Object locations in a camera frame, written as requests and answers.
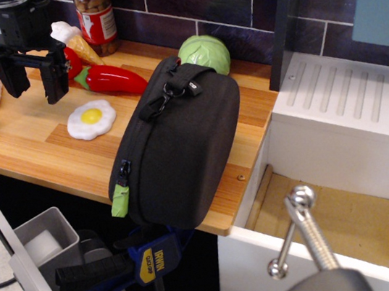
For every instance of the blue yellow Irwin clamp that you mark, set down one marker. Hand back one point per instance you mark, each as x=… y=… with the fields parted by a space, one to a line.
x=147 y=254

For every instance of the dark grey shelf post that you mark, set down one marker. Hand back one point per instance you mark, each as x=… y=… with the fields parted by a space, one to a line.
x=285 y=38

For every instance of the green taped zipper pull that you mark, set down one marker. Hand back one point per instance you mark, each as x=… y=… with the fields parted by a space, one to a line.
x=120 y=201

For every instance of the white toy sink unit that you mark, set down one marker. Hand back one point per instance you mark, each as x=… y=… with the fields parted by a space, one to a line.
x=330 y=130

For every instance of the chrome toy faucet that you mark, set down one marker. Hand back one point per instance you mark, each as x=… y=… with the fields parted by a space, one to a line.
x=331 y=277

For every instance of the green toy cabbage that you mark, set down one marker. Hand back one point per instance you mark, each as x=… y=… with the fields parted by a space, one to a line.
x=206 y=50

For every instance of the grey plastic bin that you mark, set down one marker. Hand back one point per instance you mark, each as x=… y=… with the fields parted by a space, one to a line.
x=48 y=242

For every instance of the black zipper case bag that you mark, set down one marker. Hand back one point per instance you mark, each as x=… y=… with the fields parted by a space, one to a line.
x=176 y=146

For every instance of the red toy strawberry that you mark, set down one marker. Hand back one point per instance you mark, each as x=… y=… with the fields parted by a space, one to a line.
x=75 y=64

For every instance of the peanut jar red label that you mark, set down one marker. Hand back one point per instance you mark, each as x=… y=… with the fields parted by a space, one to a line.
x=98 y=25

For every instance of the toy ice cream cone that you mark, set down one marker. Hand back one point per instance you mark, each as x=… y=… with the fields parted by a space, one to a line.
x=72 y=37

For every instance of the red toy chili pepper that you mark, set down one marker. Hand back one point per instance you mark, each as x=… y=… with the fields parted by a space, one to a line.
x=103 y=78

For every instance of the toy fried egg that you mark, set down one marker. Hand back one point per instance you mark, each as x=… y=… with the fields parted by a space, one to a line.
x=91 y=120

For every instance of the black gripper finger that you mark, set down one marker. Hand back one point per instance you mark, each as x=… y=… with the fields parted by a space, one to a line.
x=54 y=75
x=13 y=75

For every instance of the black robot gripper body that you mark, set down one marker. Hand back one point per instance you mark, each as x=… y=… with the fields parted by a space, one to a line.
x=25 y=26

